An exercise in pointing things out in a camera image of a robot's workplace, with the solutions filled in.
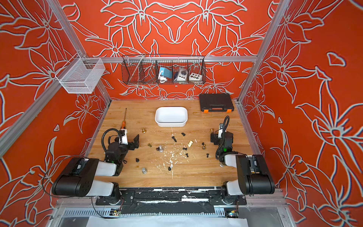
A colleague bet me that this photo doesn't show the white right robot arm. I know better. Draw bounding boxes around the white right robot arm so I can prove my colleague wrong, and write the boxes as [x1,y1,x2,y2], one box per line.
[210,116,275,196]

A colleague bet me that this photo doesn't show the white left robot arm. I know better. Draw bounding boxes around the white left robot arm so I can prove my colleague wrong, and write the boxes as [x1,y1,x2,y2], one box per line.
[51,128,140,202]

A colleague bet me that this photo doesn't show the white plastic storage box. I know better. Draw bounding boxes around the white plastic storage box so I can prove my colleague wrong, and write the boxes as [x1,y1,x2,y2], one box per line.
[155,107,188,127]

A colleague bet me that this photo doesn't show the white dotted box in basket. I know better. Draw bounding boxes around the white dotted box in basket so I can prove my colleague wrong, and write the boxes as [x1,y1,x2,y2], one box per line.
[189,73,202,82]

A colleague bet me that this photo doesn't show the blue box in basket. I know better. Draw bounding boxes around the blue box in basket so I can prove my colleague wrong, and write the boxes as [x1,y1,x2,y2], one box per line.
[158,67,173,80]

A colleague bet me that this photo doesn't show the black tool case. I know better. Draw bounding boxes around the black tool case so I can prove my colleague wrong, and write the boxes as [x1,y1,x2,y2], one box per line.
[199,94,234,113]

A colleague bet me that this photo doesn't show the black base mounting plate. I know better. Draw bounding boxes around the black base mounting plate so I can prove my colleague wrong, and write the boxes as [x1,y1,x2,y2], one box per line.
[92,186,247,217]

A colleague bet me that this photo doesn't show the white device in basket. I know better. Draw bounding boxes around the white device in basket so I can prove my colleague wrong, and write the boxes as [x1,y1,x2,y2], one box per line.
[175,68,188,82]

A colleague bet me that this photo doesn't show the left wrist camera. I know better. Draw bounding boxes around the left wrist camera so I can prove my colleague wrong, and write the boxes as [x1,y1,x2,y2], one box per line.
[119,129,128,145]

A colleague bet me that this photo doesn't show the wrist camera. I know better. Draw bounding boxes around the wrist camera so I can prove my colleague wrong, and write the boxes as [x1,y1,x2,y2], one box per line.
[119,129,128,145]
[218,128,224,139]

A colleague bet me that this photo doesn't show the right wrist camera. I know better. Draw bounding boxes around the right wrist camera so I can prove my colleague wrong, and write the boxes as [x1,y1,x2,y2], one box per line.
[218,128,224,139]

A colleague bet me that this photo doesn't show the orange handled screwdriver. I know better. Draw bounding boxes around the orange handled screwdriver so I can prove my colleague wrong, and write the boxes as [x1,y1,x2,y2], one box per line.
[121,109,127,129]

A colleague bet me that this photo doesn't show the black wire wall basket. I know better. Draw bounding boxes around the black wire wall basket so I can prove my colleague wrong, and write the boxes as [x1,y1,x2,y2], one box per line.
[122,54,207,85]

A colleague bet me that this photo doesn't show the clear plastic wall bin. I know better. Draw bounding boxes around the clear plastic wall bin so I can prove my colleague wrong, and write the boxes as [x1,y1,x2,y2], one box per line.
[56,58,105,94]

